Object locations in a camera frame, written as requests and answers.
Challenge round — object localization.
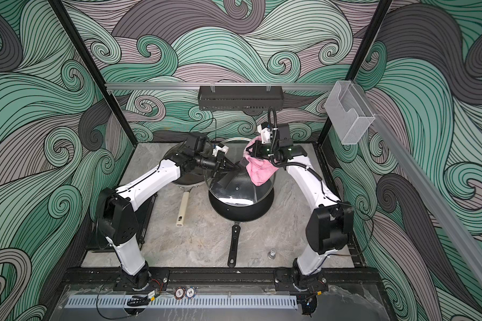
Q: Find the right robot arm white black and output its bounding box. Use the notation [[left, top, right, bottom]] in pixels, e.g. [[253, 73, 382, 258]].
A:
[[244, 122, 354, 291]]

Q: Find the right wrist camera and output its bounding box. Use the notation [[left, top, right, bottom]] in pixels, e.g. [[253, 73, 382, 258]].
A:
[[257, 124, 272, 144]]

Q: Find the clear plastic wall box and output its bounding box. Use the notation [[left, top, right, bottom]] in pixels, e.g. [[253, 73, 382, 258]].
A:
[[324, 80, 375, 145]]

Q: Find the brown pan with cream handle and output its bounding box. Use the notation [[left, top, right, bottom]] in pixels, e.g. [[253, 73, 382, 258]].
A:
[[172, 167, 205, 227]]

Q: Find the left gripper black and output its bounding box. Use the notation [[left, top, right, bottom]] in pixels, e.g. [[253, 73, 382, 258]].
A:
[[193, 152, 239, 179]]

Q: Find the round button pair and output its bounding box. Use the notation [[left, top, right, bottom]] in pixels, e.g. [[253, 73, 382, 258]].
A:
[[174, 287, 196, 300]]

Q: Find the pink microfibre cloth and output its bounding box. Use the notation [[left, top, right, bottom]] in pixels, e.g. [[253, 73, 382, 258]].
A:
[[243, 136, 278, 186]]

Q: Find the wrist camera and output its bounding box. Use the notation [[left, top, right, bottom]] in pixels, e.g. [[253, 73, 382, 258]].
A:
[[257, 124, 272, 144], [212, 144, 229, 157]]

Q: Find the glass lid of black pan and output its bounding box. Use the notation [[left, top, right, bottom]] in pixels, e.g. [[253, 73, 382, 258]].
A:
[[204, 138, 275, 207]]

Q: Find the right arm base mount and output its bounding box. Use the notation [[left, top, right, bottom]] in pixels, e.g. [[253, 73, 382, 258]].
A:
[[273, 267, 328, 292]]

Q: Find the black pan with black handle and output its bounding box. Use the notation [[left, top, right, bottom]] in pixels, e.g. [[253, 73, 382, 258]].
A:
[[208, 188, 274, 268]]

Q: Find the white slotted cable duct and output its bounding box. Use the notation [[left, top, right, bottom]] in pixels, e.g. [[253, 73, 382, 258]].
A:
[[64, 294, 298, 310]]

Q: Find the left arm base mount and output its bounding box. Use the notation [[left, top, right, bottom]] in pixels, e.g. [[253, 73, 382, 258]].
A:
[[113, 267, 170, 292]]

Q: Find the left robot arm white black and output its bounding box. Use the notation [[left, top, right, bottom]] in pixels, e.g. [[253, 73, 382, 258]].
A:
[[96, 132, 240, 291]]

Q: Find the aluminium rail back wall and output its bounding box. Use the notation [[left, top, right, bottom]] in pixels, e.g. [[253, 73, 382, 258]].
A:
[[105, 82, 335, 92]]

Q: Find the glass lid of brown pan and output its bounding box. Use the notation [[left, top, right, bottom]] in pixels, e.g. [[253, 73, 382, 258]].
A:
[[163, 143, 205, 187]]

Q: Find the black wall shelf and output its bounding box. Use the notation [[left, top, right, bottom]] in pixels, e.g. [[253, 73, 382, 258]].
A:
[[198, 86, 285, 111]]

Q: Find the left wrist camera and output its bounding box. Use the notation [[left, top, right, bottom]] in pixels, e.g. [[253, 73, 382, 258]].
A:
[[212, 144, 229, 157]]

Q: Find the aluminium rail wall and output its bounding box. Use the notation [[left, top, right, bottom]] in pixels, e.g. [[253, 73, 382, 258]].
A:
[[351, 82, 482, 287], [105, 82, 335, 92]]

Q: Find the aluminium rail right wall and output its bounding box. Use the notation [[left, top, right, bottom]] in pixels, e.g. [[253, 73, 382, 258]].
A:
[[351, 82, 482, 287]]

